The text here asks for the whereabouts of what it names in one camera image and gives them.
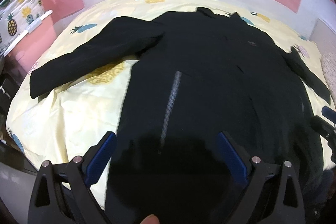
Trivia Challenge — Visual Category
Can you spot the pink speckled pillow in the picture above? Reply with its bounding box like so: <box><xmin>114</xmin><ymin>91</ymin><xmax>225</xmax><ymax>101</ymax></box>
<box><xmin>321</xmin><ymin>52</ymin><xmax>336</xmax><ymax>101</ymax></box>

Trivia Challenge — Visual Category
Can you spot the person's fingertip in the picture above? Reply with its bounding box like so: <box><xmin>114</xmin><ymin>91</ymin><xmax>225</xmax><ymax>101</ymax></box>
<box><xmin>140</xmin><ymin>214</ymin><xmax>159</xmax><ymax>224</ymax></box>

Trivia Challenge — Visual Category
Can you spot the yellow pineapple print bedsheet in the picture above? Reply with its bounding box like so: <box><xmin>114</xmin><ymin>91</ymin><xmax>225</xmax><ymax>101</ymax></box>
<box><xmin>5</xmin><ymin>0</ymin><xmax>336</xmax><ymax>212</ymax></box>

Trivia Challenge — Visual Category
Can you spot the black large coat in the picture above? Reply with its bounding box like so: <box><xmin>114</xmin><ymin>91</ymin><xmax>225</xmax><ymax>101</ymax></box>
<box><xmin>28</xmin><ymin>7</ymin><xmax>333</xmax><ymax>223</ymax></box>

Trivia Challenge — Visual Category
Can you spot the pineapple print hanging cloth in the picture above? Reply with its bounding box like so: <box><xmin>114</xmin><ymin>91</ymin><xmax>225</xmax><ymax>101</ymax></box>
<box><xmin>1</xmin><ymin>0</ymin><xmax>53</xmax><ymax>56</ymax></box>

